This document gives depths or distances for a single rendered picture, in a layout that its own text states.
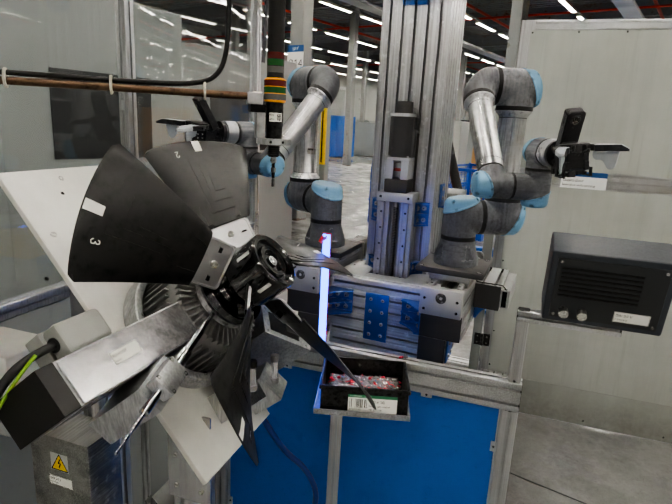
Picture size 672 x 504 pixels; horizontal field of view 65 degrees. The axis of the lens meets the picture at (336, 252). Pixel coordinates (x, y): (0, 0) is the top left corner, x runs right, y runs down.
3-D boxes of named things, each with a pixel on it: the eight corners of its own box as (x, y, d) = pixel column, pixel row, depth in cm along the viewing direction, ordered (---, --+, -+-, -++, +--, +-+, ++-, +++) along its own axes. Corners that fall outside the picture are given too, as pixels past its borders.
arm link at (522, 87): (470, 230, 186) (489, 68, 173) (512, 232, 187) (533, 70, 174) (481, 238, 174) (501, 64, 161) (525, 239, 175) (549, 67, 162)
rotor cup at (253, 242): (231, 335, 99) (280, 301, 94) (187, 272, 100) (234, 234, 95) (265, 311, 113) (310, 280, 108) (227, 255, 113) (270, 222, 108)
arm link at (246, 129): (266, 147, 186) (267, 122, 184) (239, 146, 179) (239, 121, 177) (254, 145, 191) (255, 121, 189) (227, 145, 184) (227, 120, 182)
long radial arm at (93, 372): (141, 329, 104) (179, 300, 99) (163, 360, 104) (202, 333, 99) (9, 396, 77) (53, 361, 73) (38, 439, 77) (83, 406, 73)
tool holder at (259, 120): (248, 144, 102) (249, 91, 99) (244, 142, 108) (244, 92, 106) (294, 146, 104) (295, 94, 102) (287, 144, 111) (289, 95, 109)
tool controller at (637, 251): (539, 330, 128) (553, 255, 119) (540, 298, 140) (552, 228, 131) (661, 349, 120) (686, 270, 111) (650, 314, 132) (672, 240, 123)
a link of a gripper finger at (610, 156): (634, 169, 122) (594, 168, 129) (635, 143, 120) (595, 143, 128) (628, 170, 120) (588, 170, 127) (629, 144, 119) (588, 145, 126)
